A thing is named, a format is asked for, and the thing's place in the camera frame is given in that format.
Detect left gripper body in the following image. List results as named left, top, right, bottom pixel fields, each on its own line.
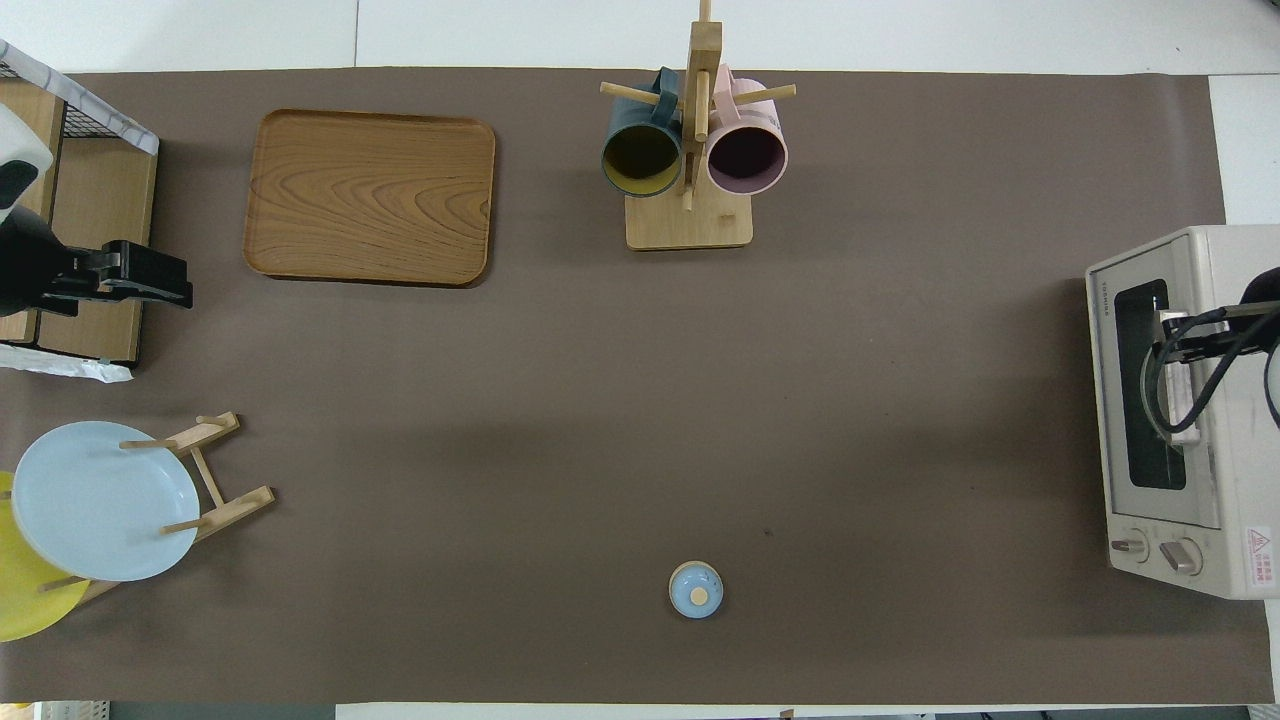
left=38, top=246, right=113, bottom=317

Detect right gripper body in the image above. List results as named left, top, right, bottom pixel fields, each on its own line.
left=1215, top=300, right=1280, bottom=346

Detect toaster oven glass door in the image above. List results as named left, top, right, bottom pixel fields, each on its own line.
left=1087, top=232, right=1223, bottom=531

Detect beige toaster oven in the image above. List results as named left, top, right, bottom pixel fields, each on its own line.
left=1085, top=225, right=1280, bottom=601

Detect light wooden shelf board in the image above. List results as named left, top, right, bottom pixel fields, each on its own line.
left=0, top=80, right=67, bottom=343
left=38, top=138, right=158, bottom=363

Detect white crumpled cloth piece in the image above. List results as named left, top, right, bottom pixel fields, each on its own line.
left=0, top=343, right=135, bottom=385

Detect wooden serving tray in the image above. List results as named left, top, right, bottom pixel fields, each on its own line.
left=243, top=108, right=497, bottom=288

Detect light blue plate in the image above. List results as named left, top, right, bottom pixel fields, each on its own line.
left=12, top=421, right=201, bottom=583

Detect wooden plate rack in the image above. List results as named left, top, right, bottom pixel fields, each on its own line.
left=40, top=412, right=276, bottom=607

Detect yellow plate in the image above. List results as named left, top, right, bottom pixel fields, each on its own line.
left=0, top=470, right=92, bottom=643

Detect pink mug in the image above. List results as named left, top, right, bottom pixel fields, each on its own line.
left=705, top=65, right=790, bottom=197

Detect dark teal mug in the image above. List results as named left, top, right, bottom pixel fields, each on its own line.
left=601, top=68, right=685, bottom=199

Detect brown table mat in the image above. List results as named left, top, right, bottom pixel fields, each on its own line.
left=0, top=68, right=1276, bottom=706

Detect wooden mug tree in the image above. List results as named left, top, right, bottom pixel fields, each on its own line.
left=600, top=0, right=798, bottom=251

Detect small blue jar cork lid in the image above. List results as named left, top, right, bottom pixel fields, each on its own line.
left=668, top=561, right=724, bottom=620

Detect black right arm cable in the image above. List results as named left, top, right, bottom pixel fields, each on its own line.
left=1140, top=300, right=1280, bottom=447

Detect black wire basket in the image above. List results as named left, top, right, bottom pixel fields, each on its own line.
left=0, top=58, right=136, bottom=146

